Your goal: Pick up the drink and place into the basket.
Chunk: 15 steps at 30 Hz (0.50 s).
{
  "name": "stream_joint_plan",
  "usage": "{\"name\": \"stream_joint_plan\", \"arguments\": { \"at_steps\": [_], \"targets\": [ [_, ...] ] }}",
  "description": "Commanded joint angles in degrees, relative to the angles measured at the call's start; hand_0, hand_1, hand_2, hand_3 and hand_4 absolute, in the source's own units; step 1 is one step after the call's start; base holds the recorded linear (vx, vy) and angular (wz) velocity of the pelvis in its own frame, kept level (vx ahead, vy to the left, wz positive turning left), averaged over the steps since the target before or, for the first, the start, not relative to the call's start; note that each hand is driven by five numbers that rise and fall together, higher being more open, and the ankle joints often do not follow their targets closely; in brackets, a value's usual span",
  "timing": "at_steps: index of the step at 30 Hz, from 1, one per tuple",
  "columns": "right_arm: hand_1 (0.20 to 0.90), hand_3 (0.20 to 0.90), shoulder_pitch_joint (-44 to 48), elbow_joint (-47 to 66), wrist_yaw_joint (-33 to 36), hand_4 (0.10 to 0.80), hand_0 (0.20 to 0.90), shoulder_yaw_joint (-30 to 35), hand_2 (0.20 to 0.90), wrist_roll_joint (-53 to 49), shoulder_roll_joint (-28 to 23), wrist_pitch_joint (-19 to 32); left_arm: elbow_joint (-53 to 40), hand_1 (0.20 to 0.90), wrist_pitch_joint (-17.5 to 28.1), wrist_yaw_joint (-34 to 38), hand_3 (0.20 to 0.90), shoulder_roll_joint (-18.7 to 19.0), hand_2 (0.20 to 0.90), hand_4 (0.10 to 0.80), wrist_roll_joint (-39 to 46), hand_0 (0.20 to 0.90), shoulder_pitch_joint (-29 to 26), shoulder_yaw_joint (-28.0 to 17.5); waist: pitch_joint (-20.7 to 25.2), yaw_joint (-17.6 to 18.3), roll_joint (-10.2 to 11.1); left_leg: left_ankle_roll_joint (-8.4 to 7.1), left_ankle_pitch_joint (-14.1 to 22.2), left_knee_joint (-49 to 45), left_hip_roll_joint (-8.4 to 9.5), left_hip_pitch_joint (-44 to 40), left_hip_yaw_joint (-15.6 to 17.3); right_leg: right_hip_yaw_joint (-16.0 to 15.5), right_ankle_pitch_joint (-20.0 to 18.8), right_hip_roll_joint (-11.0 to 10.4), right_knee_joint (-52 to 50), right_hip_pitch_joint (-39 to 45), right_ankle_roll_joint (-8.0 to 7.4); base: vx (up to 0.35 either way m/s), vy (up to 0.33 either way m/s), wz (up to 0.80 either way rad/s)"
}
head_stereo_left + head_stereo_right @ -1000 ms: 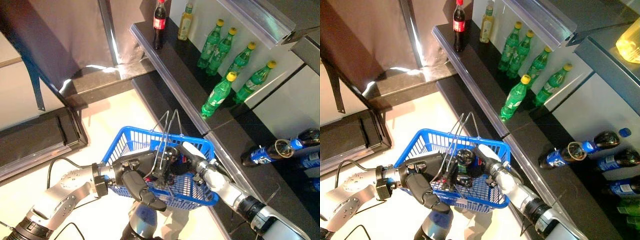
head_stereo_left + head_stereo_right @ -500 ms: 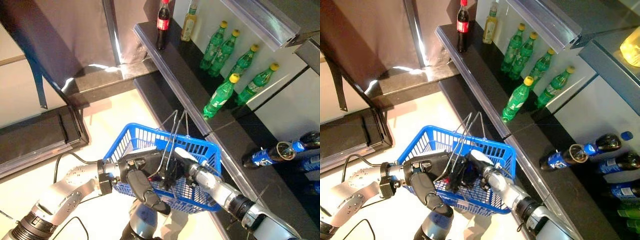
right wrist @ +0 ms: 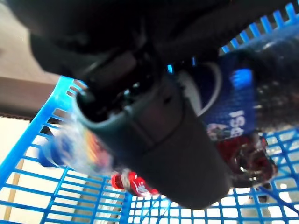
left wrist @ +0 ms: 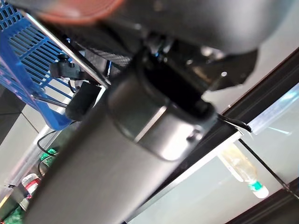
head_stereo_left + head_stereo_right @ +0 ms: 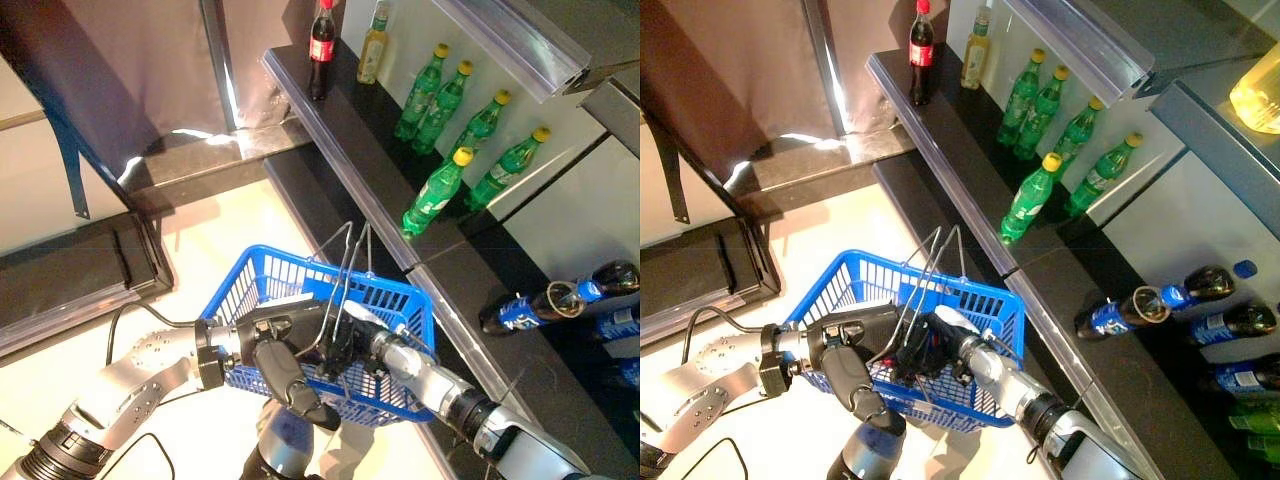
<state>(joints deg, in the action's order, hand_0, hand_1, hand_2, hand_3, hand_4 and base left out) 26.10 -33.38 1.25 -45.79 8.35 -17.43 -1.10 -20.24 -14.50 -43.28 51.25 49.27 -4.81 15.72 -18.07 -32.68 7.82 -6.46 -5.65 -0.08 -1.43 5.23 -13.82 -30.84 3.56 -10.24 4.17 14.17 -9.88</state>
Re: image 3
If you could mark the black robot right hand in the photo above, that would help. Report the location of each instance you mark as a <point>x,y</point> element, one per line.
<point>163,140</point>

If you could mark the blue plastic shopping basket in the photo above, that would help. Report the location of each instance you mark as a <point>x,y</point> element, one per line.
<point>35,122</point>

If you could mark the cola bottle red label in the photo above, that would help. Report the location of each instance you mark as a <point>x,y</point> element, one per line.
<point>137,186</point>

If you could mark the small Pepsi bottle blue cap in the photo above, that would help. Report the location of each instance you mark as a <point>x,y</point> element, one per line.
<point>233,105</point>

